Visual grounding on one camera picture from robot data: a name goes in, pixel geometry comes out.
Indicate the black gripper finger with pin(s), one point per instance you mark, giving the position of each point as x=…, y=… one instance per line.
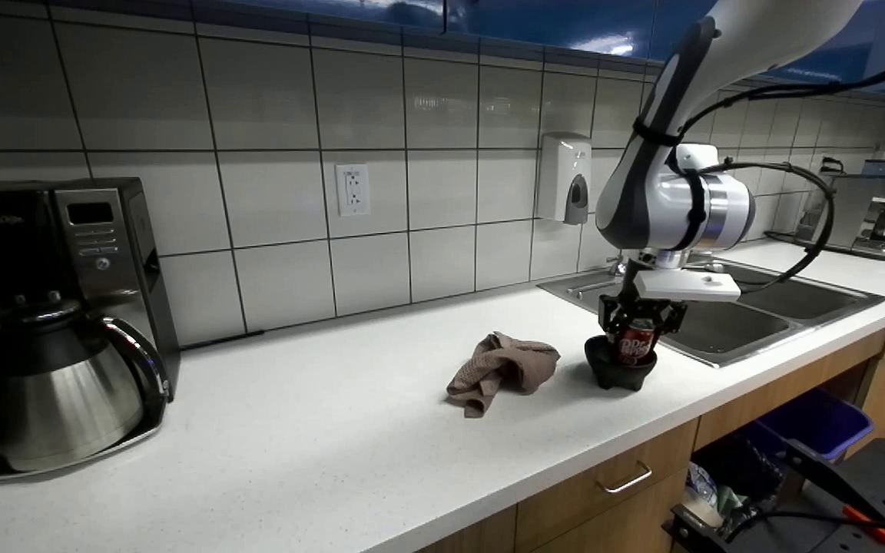
x=611, y=327
x=668, y=331

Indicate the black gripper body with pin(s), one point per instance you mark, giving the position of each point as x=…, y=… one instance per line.
x=651, y=301

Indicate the red soda can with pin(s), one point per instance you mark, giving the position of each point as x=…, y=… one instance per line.
x=633, y=340

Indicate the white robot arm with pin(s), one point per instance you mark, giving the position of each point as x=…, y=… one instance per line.
x=707, y=193

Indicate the black bowl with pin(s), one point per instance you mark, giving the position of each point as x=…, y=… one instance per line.
x=615, y=369

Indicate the steel double sink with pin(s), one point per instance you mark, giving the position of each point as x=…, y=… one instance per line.
x=770, y=301

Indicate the brown cloth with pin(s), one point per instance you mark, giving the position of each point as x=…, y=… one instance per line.
x=506, y=367

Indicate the black plastic bin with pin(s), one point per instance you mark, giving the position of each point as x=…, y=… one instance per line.
x=735, y=465

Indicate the blue plastic bin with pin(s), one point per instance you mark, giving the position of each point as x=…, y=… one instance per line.
x=823, y=419

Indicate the wooden base cabinet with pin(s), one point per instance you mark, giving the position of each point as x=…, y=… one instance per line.
x=586, y=508

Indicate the silver espresso machine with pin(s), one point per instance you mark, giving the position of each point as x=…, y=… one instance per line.
x=858, y=209

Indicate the blue upper cabinet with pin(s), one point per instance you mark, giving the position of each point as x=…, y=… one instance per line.
x=568, y=26

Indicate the black coffee maker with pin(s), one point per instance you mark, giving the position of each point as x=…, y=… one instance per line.
x=85, y=240

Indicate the steel coffee carafe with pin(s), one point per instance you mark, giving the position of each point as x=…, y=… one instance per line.
x=61, y=401

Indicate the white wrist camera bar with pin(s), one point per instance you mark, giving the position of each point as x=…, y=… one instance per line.
x=685, y=276

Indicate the white wall soap dispenser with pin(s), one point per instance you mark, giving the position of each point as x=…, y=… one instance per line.
x=565, y=178

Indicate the white wall outlet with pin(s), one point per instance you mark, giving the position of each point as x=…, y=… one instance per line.
x=356, y=192

